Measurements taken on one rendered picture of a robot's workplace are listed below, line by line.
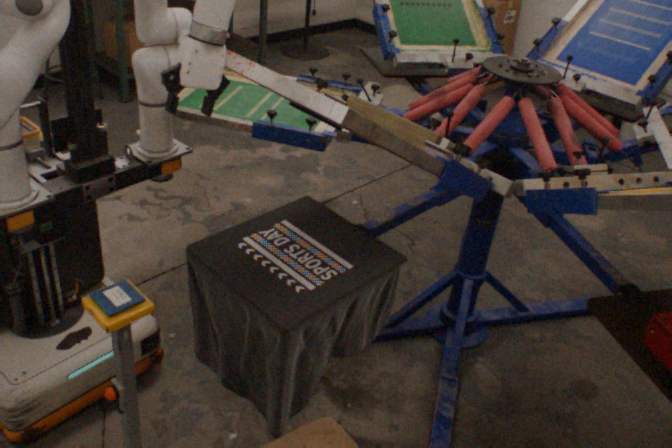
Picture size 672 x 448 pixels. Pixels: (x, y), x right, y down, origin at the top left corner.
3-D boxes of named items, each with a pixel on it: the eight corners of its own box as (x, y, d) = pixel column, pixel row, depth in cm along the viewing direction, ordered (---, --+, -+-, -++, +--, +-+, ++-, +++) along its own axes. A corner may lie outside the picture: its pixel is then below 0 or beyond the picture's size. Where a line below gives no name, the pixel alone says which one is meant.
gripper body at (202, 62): (216, 33, 134) (204, 83, 138) (176, 25, 126) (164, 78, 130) (237, 43, 130) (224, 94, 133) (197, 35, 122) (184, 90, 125)
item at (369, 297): (282, 438, 177) (291, 327, 156) (274, 430, 179) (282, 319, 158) (387, 361, 207) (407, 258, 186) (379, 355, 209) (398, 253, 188)
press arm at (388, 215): (270, 298, 178) (271, 281, 175) (257, 287, 182) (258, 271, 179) (501, 174, 258) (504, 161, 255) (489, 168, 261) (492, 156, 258)
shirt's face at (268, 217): (285, 329, 156) (285, 328, 155) (186, 247, 181) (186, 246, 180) (406, 258, 186) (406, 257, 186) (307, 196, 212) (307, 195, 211)
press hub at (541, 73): (466, 368, 279) (546, 84, 211) (399, 321, 302) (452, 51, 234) (511, 330, 304) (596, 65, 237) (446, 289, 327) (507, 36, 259)
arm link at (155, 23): (115, -61, 160) (187, -61, 169) (124, 75, 180) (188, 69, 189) (131, -47, 150) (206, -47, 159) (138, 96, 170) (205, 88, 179)
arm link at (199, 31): (218, 24, 134) (215, 37, 135) (184, 17, 127) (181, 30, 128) (240, 34, 129) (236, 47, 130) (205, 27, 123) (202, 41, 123)
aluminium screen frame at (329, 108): (340, 124, 124) (349, 107, 124) (177, 42, 158) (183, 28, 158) (480, 198, 189) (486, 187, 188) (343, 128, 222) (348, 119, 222)
